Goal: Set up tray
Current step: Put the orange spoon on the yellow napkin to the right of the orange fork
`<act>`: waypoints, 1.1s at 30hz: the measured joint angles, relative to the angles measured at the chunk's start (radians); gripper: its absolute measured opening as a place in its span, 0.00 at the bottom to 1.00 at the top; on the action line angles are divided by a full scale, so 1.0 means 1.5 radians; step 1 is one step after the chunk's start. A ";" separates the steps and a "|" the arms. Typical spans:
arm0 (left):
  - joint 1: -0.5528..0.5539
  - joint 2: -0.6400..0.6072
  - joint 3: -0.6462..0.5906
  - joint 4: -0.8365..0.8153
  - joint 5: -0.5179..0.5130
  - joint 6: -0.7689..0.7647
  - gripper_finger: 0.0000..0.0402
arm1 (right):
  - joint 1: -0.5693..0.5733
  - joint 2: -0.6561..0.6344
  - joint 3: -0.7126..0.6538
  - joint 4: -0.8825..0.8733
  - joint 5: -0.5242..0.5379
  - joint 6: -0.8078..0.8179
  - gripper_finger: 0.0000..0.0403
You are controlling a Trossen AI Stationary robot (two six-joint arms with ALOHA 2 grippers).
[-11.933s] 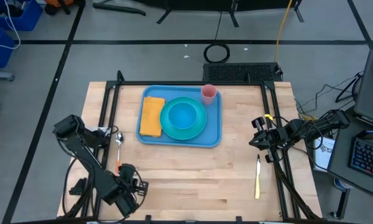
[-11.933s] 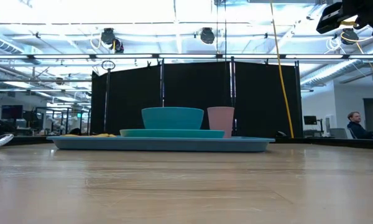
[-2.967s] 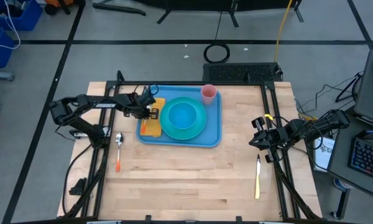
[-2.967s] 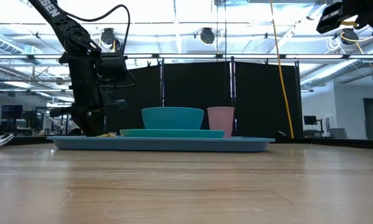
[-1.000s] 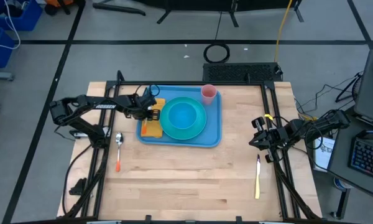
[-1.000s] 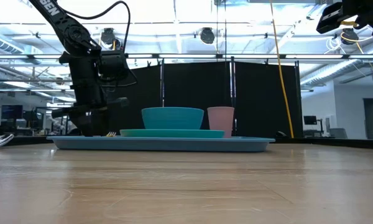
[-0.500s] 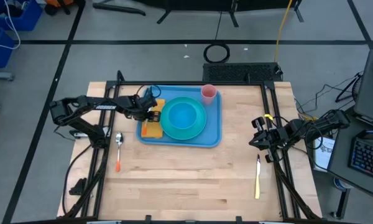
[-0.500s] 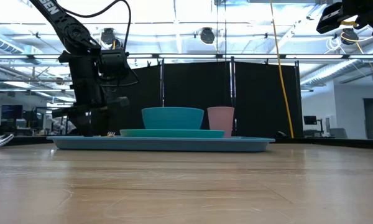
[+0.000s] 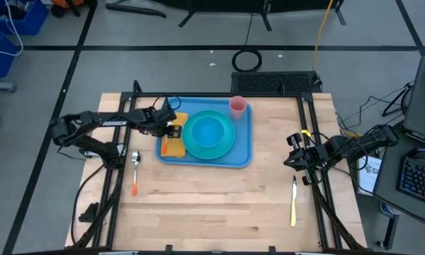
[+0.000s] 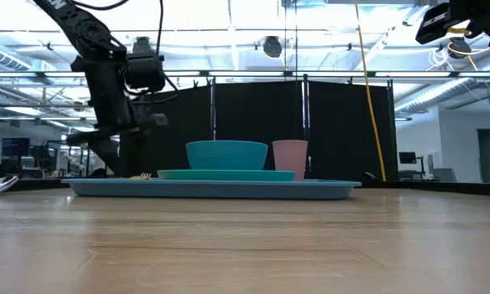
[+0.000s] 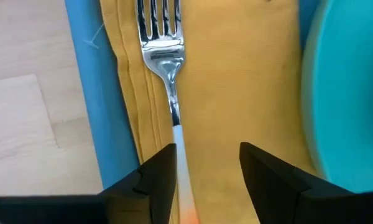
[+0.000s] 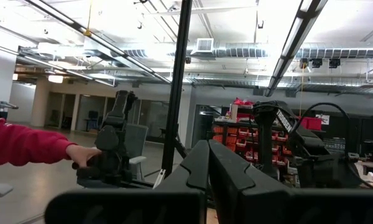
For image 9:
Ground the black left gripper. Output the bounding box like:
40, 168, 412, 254
138, 106, 183, 139

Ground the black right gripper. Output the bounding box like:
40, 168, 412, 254
283, 132, 329, 186

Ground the yellow cloth napkin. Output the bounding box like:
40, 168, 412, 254
160, 112, 190, 159

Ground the spoon with orange handle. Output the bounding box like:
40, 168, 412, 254
130, 149, 142, 197

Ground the blue plastic bowl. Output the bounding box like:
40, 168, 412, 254
190, 115, 225, 148

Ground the green plastic plate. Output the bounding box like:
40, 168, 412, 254
181, 109, 237, 160

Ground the pink plastic cup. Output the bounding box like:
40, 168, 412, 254
228, 95, 249, 120

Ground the light blue plastic tray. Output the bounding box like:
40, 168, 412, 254
154, 96, 254, 169

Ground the white printed paper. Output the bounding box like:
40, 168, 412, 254
356, 154, 383, 196

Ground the black perforated computer case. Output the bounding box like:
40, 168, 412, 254
230, 70, 323, 94

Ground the grey desk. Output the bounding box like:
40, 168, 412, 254
372, 129, 425, 251

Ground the blue and white tape roll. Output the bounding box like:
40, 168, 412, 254
379, 200, 402, 217

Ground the black vacuum wand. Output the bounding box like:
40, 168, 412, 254
105, 2, 167, 19

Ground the backlit black keyboard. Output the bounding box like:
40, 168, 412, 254
396, 155, 425, 209

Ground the dark desk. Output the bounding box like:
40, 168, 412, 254
402, 55, 425, 147

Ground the black partition panel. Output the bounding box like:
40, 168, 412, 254
152, 0, 347, 32

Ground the orange and black shop vacuum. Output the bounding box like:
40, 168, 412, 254
50, 0, 93, 18

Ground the grey floor bar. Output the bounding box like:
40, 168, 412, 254
0, 81, 18, 94

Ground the blue plastic bin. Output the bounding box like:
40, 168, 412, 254
0, 0, 50, 36
0, 30, 18, 79

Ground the black aluminium table frame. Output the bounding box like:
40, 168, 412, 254
70, 79, 368, 255

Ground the black power cable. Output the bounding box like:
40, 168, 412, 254
334, 84, 412, 137

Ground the coiled black cable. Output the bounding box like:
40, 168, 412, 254
231, 12, 264, 73

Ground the black frame clamp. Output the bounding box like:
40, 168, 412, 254
78, 202, 101, 224

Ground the yellow cable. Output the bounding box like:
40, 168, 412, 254
312, 0, 335, 72

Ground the white cable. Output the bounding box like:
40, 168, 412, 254
0, 0, 24, 57

